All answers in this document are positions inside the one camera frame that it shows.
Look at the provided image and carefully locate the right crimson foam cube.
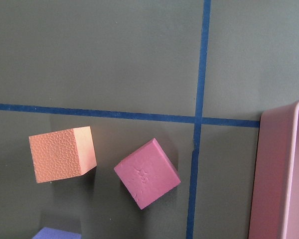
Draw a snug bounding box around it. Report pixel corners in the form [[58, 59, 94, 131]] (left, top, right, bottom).
[[114, 138, 181, 210]]

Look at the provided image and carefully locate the far orange foam cube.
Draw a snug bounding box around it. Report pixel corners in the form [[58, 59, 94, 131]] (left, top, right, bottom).
[[29, 126, 97, 183]]

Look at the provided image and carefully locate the far purple foam cube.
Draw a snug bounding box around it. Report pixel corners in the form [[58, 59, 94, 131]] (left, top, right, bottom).
[[32, 227, 82, 239]]

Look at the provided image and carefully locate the red plastic bin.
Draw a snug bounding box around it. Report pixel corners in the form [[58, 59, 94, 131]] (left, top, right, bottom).
[[248, 101, 299, 239]]

